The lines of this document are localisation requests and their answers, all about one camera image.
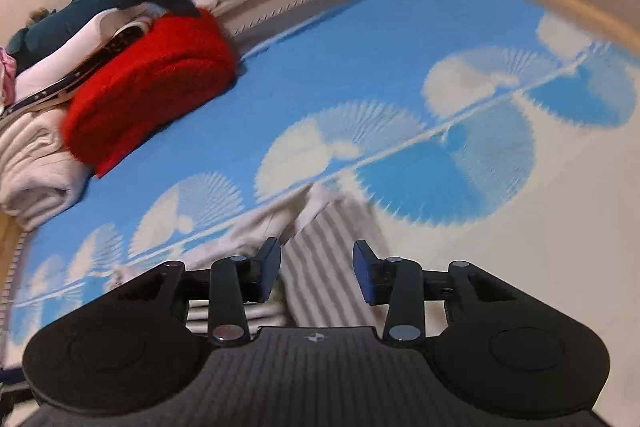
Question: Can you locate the dark teal shark plush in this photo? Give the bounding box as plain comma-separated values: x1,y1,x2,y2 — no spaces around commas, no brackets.
6,0,217,74

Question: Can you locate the white and striped small garment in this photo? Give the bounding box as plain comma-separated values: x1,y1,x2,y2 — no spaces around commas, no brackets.
185,182,396,339

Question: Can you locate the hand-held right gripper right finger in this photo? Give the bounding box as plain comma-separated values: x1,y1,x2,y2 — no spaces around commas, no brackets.
353,239,521,342

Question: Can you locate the pink and white cloth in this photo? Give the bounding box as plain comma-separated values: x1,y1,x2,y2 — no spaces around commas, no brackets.
0,47,19,104

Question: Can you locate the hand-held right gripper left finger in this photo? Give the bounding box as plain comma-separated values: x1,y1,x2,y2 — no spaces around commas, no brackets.
116,237,283,344

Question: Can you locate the red folded blanket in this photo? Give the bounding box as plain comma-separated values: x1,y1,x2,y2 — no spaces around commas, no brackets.
61,7,240,180

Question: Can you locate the cream folded blanket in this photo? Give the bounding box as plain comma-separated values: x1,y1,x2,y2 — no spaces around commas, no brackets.
0,106,90,229

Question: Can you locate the blue fan print bedsheet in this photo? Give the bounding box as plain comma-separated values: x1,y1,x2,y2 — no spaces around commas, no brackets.
0,0,640,427

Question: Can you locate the dark patterned folded cloth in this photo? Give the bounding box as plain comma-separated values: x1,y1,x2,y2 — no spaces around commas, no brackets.
4,21,153,114

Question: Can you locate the white folded bedding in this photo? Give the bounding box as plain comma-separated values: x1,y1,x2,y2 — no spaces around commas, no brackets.
14,9,157,108

